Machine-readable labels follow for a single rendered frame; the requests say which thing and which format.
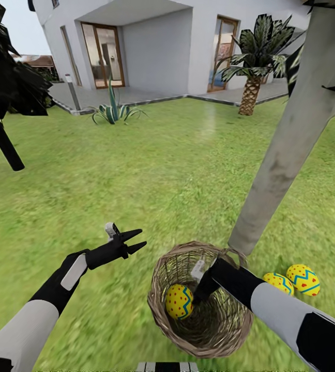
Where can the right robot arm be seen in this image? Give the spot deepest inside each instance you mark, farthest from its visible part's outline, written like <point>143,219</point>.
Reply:
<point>309,332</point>

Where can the tree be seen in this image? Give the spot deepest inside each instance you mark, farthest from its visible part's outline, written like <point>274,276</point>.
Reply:
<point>21,87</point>
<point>311,105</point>

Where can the fixed window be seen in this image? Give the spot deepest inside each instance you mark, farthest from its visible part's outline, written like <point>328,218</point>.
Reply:
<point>72,56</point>

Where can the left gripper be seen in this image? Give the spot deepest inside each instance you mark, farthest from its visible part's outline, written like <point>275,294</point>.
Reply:
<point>116,248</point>

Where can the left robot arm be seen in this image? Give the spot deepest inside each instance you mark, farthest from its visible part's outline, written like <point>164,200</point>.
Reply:
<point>24,336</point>

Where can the wicker basket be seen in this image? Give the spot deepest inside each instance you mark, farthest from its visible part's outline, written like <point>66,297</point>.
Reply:
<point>230,334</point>

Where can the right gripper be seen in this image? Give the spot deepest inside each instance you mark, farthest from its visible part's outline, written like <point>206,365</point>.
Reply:
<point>202,292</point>

